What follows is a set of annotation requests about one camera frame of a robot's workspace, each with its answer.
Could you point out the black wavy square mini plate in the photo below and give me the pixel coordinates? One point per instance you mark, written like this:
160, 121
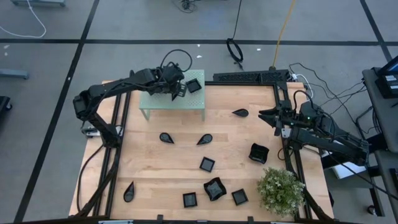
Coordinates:
258, 153
214, 188

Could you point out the black floor equipment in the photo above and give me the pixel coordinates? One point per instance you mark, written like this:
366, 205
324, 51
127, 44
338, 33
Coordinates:
3, 104

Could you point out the artificial flowering green plant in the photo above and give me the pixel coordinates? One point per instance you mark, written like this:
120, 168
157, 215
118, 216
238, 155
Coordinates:
280, 191

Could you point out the grey table base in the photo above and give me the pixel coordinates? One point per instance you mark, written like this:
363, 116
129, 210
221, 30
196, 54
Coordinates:
37, 2

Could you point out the dark laptop computer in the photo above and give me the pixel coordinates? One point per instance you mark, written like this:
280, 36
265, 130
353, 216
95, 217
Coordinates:
387, 84

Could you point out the black caster wheel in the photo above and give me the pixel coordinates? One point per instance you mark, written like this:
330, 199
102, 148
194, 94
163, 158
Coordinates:
372, 210

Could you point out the grey side desk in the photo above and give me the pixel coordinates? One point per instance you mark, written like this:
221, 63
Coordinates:
384, 118

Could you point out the black aluminium table frame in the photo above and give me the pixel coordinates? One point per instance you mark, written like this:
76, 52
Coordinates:
242, 83

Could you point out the black teardrop mini plate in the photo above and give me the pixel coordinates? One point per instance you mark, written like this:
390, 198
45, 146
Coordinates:
165, 137
129, 194
242, 113
206, 138

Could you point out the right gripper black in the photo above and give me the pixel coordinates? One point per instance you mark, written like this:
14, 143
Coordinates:
290, 118

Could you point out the pale green perforated shelf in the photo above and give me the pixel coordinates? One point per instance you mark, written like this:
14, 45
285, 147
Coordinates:
161, 104

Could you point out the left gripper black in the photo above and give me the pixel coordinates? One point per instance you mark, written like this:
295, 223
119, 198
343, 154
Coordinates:
172, 77

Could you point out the black edge clamp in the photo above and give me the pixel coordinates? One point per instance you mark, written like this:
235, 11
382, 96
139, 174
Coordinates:
160, 218
250, 219

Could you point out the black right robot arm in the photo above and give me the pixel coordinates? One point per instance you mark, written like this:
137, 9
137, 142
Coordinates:
329, 141

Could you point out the grey floor bar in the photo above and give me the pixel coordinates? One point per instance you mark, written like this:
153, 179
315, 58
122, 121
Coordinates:
14, 74

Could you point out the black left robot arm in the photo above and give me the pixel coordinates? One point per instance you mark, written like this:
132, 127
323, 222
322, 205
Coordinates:
102, 90

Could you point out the dark grey desk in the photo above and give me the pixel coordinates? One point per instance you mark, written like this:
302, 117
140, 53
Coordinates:
388, 186

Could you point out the white board sheet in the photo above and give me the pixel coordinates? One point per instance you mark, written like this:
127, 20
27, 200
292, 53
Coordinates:
351, 169

